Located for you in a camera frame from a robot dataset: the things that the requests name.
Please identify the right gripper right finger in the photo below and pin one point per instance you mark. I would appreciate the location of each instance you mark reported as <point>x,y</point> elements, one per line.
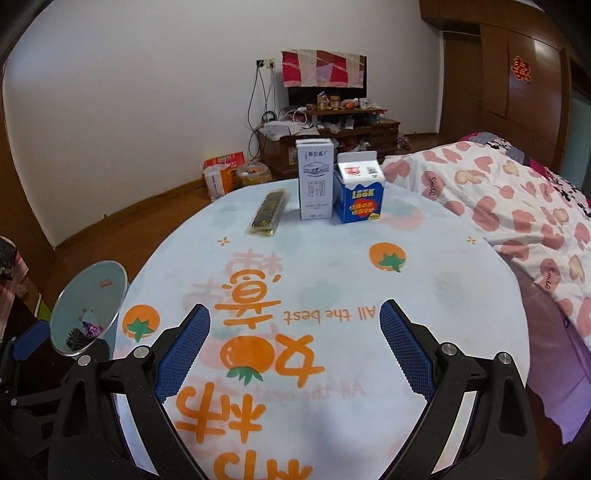
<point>500,440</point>

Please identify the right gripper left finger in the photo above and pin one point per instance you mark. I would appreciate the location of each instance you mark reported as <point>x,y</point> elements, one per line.
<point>146,377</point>

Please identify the black foam net sleeve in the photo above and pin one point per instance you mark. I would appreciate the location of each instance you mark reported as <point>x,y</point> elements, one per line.
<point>77,340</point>

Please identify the purple plastic wrapper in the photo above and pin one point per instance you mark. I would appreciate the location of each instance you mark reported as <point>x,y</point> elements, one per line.
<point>91,330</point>

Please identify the teal cartoon trash bin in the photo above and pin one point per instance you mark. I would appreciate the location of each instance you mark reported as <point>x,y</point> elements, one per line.
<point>94,295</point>

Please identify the purple bed sheet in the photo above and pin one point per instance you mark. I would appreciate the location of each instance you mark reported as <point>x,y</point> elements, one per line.
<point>559,360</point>

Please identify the red striped cloth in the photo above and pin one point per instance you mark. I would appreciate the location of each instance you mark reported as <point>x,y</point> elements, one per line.
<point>13,273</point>

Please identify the white orange-print tablecloth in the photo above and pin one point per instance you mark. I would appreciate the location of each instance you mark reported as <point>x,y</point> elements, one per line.
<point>295,379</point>

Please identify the pink heart pattern quilt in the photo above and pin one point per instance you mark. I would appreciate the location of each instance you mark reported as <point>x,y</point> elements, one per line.
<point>518,211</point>

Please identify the red white paper bag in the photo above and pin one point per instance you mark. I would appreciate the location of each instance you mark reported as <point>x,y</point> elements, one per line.
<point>221,174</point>

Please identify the green seaweed snack packet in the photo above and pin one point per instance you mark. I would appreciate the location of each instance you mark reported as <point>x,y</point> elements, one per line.
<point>267,217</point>

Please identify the blue white milk carton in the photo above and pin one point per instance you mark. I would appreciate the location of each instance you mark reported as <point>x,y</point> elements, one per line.
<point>358,186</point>

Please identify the yellow clear plastic bag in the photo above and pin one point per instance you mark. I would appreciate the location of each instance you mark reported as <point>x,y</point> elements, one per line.
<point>254,173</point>

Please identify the white tall milk carton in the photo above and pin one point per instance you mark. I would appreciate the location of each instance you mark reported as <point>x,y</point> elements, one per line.
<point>315,163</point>

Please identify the wooden tv cabinet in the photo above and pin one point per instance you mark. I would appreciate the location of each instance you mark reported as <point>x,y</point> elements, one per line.
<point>348,131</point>

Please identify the red double happiness decal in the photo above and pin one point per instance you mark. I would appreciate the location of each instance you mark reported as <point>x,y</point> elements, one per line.
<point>521,70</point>

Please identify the brown wooden wardrobe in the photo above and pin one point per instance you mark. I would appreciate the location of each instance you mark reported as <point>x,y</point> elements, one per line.
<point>533,116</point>

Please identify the television with patchwork cover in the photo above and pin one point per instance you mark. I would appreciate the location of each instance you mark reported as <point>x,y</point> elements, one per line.
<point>308,73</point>

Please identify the white wall power socket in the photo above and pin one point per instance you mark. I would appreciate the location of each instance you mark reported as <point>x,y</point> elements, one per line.
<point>267,63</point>

